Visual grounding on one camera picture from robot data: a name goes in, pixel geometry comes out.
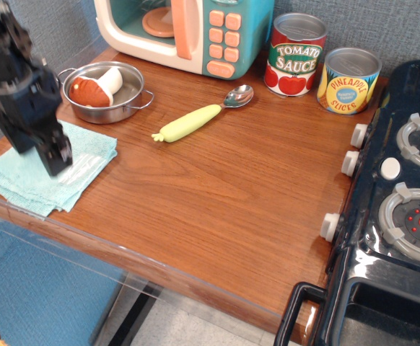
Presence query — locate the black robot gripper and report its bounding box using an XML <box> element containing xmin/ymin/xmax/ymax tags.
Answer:
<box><xmin>0</xmin><ymin>66</ymin><xmax>73</xmax><ymax>177</ymax></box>

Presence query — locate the light blue napkin cloth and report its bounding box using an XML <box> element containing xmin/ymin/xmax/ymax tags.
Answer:
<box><xmin>0</xmin><ymin>121</ymin><xmax>117</xmax><ymax>217</ymax></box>

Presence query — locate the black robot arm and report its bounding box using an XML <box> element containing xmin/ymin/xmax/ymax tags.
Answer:
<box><xmin>0</xmin><ymin>1</ymin><xmax>72</xmax><ymax>177</ymax></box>

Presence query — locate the plush brown mushroom toy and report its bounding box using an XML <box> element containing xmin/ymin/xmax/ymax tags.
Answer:
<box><xmin>69</xmin><ymin>67</ymin><xmax>123</xmax><ymax>107</ymax></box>

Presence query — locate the small steel pot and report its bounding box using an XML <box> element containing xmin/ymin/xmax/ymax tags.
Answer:
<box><xmin>58</xmin><ymin>61</ymin><xmax>154</xmax><ymax>125</ymax></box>

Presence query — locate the clear acrylic table guard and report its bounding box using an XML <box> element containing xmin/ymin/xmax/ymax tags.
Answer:
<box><xmin>0</xmin><ymin>203</ymin><xmax>274</xmax><ymax>345</ymax></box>

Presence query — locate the teal toy microwave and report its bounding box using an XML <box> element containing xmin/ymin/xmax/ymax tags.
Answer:
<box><xmin>95</xmin><ymin>0</ymin><xmax>274</xmax><ymax>80</ymax></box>

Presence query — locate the tomato sauce can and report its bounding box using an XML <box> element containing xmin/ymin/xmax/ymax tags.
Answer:
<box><xmin>264</xmin><ymin>12</ymin><xmax>328</xmax><ymax>97</ymax></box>

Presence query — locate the pineapple slices can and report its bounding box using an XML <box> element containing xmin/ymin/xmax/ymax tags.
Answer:
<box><xmin>317</xmin><ymin>47</ymin><xmax>382</xmax><ymax>115</ymax></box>

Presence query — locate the black toy stove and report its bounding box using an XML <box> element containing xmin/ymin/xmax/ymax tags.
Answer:
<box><xmin>275</xmin><ymin>60</ymin><xmax>420</xmax><ymax>345</ymax></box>

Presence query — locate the spoon with green handle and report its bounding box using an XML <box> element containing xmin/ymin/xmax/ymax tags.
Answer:
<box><xmin>152</xmin><ymin>84</ymin><xmax>254</xmax><ymax>143</ymax></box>

